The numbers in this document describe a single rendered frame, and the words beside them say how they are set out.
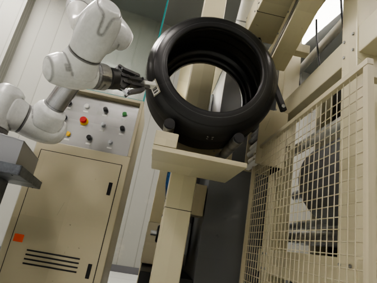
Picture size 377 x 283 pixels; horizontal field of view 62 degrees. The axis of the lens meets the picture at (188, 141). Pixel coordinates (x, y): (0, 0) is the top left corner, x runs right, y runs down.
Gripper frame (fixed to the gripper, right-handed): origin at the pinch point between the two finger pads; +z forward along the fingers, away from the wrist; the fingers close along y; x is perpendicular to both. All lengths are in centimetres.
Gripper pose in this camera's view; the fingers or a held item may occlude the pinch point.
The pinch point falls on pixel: (148, 85)
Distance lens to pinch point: 125.5
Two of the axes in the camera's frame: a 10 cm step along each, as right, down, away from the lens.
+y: 3.4, 9.1, -2.3
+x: 7.2, -4.1, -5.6
